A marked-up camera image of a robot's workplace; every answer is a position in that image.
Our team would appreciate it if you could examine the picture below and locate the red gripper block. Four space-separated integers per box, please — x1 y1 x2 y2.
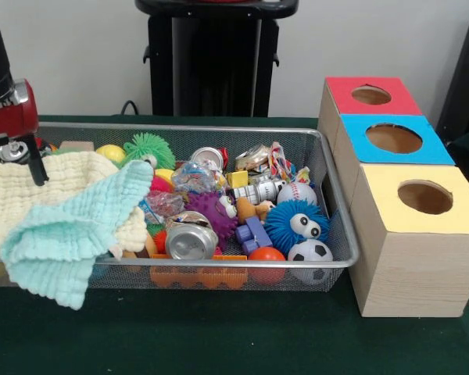
0 80 50 200

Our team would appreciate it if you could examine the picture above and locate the orange ball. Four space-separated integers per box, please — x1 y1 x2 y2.
248 246 287 286

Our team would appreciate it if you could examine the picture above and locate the crushed silver can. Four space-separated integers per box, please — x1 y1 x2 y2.
163 210 220 261

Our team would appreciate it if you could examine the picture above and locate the small soccer ball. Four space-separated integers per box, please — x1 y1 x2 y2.
287 238 334 284

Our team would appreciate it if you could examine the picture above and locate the red white patterned cloth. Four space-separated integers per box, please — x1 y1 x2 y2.
269 141 298 179

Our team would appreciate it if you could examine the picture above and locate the small baseball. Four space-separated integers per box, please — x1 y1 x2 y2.
276 181 318 206

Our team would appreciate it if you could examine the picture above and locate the purple spiky ball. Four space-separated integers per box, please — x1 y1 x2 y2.
184 191 239 240

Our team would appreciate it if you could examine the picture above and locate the dark green table cloth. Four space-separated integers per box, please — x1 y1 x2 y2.
0 113 469 375

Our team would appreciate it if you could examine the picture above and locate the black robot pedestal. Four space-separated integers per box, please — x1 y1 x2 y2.
134 0 300 117

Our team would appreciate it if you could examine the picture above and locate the blue spiky toy with eyes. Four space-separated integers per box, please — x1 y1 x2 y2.
263 199 331 251

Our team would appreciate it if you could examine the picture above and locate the blue toy car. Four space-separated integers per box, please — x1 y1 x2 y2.
235 218 274 255

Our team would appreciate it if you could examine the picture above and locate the green spiky ball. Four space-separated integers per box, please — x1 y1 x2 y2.
123 131 177 170

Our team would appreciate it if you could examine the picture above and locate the cream waffle cloth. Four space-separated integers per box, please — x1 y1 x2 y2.
0 150 149 255

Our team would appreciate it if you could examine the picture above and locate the mint waffle cloth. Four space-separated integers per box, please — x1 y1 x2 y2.
0 159 156 312

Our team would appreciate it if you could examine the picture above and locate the wooden box with three holes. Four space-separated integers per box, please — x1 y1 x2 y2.
317 77 469 318

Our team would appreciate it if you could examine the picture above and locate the clear mesh bin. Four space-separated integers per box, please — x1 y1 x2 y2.
0 121 360 293

